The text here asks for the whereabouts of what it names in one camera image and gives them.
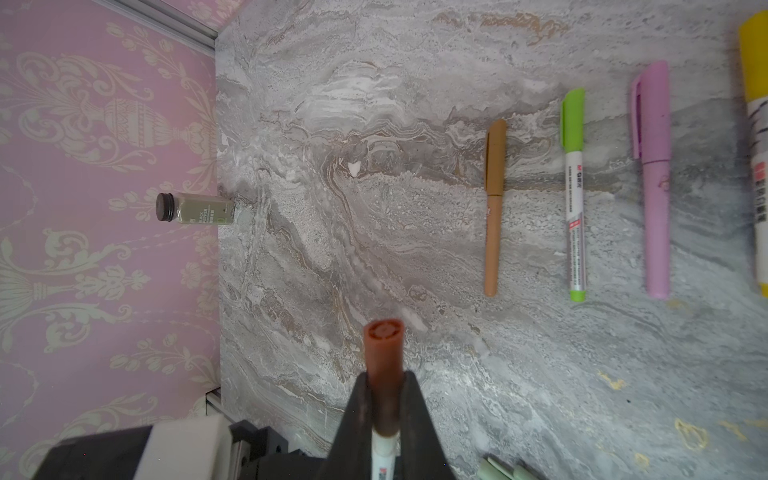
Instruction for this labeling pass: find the white pen red label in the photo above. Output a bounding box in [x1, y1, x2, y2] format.
[371, 429, 399, 480]

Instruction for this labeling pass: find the light green pen cap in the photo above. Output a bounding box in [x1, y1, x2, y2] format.
[560, 88, 586, 153]

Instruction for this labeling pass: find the white pen yellow end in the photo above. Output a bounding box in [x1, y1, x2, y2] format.
[746, 96, 767, 297]

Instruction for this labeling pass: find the red brown pen cap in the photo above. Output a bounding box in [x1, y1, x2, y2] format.
[363, 319, 405, 437]

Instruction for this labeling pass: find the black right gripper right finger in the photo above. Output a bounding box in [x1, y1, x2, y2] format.
[399, 371, 456, 480]

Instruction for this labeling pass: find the pink pen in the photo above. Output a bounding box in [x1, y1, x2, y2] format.
[638, 159, 671, 300]

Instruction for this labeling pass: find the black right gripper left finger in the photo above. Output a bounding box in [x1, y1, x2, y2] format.
[316, 372, 373, 480]

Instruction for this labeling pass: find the small jar black lid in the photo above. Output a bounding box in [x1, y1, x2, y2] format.
[156, 192, 235, 225]

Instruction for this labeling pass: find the yellow pen cap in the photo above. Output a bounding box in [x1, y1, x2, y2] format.
[738, 10, 768, 103]

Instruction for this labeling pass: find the pink pen cap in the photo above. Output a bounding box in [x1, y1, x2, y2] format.
[630, 60, 672, 164]

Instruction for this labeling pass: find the orange brown pen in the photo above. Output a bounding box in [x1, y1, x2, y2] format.
[483, 118, 509, 298]

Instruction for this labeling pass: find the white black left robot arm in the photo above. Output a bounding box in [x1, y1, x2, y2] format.
[33, 415, 323, 479]

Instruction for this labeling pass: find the white pen green end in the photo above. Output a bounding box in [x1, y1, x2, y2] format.
[559, 88, 589, 304]

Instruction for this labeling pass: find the aluminium corner frame post left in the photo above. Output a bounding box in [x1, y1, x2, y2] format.
[94, 0, 218, 58]

